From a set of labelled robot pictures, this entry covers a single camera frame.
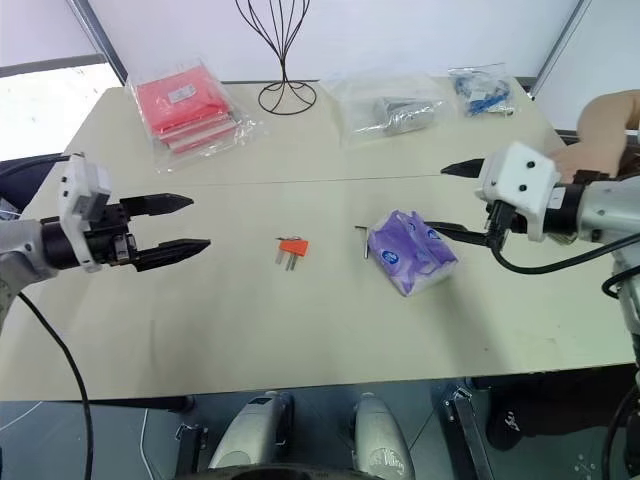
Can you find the purple tissue pack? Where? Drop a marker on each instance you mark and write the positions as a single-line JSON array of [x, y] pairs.
[[412, 255]]

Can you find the clear bag with metal parts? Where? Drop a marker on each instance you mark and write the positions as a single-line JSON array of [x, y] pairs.
[[395, 112]]

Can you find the silver robot left leg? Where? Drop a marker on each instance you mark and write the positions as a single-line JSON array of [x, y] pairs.
[[252, 430]]

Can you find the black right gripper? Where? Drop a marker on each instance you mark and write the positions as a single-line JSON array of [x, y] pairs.
[[505, 220]]

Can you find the red rectangular block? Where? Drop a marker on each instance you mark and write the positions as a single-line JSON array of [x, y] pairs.
[[295, 247]]

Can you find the dark rounded robot waist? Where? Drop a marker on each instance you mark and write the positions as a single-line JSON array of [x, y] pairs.
[[280, 472]]

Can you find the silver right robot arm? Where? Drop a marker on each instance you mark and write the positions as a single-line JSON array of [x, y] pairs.
[[600, 205]]

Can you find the silver robot leg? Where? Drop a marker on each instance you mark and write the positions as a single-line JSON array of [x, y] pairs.
[[252, 430], [382, 435]]

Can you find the grey partition post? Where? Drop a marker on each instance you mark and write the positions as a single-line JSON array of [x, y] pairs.
[[562, 45], [102, 40]]

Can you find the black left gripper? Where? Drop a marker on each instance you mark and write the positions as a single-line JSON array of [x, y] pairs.
[[107, 235]]

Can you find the small metal hex key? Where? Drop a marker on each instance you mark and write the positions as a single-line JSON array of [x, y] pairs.
[[365, 242]]

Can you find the plastic bag of red packets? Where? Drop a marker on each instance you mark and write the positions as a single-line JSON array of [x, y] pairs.
[[187, 110]]

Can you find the person's bare forearm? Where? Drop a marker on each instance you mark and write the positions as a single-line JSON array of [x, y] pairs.
[[607, 117]]

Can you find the black fabric with white logo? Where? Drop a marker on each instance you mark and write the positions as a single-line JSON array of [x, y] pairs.
[[545, 415]]

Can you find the silver robot right leg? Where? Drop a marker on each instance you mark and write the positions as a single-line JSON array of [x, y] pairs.
[[382, 435]]

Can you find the black metal table leg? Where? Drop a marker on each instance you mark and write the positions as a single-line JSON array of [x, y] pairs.
[[470, 435], [192, 447]]

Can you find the clear bag with blue parts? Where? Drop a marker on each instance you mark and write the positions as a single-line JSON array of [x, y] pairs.
[[482, 92]]

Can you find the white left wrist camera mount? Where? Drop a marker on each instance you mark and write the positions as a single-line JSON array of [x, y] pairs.
[[75, 190]]

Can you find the person's bare hand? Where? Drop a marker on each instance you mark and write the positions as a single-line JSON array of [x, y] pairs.
[[590, 159]]

